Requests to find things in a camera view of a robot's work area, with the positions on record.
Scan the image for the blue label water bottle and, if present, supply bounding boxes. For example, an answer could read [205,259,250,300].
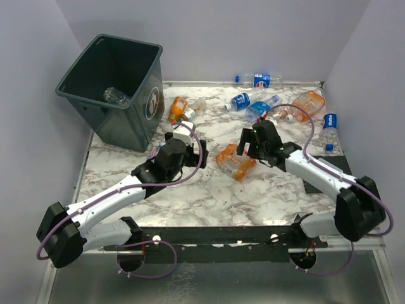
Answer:
[224,89,266,111]

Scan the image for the light blue label bottle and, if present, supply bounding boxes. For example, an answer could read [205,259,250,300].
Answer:
[245,95,280,123]

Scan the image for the purple label water bottle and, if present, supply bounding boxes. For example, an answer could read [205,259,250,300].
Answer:
[148,142,165,159]

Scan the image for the Pepsi bottle at back wall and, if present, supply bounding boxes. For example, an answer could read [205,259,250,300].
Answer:
[235,73,282,88]

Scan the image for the large orange bottle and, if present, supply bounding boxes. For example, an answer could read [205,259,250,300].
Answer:
[213,143,257,182]
[287,91,325,122]

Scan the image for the clear bottle red print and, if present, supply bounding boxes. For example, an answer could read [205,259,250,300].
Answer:
[269,106,294,122]

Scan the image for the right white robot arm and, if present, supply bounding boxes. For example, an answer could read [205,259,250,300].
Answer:
[237,120,387,248]

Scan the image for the Pepsi bottle right edge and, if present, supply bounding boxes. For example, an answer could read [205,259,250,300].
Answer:
[322,112,338,152]

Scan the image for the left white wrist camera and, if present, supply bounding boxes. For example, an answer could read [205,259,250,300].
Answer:
[173,121,196,146]

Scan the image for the crushed clear bottle white cap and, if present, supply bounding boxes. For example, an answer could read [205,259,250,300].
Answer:
[103,87,130,106]

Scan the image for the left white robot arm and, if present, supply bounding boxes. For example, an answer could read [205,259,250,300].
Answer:
[36,137,208,268]

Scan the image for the clear bottle behind tea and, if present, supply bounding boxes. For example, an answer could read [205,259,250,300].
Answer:
[190,98,207,114]

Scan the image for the orange juice bottle left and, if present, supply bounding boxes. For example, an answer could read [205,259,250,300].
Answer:
[168,96,187,122]

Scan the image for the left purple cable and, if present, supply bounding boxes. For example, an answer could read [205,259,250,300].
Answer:
[36,122,203,279]

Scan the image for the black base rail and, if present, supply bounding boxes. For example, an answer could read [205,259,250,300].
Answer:
[103,225,328,263]

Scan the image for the green cap tea bottle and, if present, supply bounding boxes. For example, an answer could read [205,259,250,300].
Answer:
[180,108,197,122]

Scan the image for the dark green plastic bin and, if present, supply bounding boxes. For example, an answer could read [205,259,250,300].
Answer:
[55,34,165,152]

